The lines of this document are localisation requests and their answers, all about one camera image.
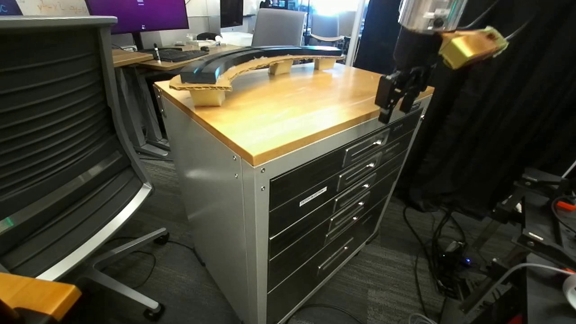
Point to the black marker pen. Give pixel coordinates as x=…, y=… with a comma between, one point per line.
x=156, y=51

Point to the whiteboard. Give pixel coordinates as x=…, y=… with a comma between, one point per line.
x=54, y=6

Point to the black ribbed office chair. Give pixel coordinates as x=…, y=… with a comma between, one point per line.
x=54, y=135

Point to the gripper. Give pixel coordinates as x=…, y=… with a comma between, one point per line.
x=416, y=49

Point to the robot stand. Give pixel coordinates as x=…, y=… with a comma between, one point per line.
x=540, y=252

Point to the black keyboard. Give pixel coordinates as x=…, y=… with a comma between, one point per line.
x=180, y=55

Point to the wooden office desk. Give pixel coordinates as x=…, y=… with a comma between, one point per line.
x=135, y=57

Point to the grey chair with armrest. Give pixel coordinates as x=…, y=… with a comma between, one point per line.
x=326, y=29

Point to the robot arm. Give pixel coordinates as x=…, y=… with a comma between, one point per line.
x=427, y=13

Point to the deep black drawer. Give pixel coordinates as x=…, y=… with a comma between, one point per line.
x=292, y=299

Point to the monitor with purple screen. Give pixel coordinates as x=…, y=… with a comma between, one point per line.
x=137, y=13

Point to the grey office chair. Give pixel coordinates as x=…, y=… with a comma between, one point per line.
x=279, y=28

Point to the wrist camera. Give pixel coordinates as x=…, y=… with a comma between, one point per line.
x=470, y=47

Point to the black curtain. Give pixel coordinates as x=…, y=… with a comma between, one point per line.
x=495, y=126

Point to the dark monitor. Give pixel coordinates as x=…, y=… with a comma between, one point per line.
x=231, y=12

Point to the black drawer with white label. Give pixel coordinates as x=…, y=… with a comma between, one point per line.
x=297, y=211

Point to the curved black bar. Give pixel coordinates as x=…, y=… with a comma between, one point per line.
x=234, y=60

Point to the wooden block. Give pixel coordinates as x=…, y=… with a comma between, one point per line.
x=280, y=67
x=325, y=63
x=207, y=96

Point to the curved cardboard strip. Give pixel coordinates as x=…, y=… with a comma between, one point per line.
x=243, y=68

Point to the steel tool cabinet wooden top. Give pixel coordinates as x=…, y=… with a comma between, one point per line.
x=288, y=112

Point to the wooden table corner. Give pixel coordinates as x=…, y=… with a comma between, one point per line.
x=31, y=294

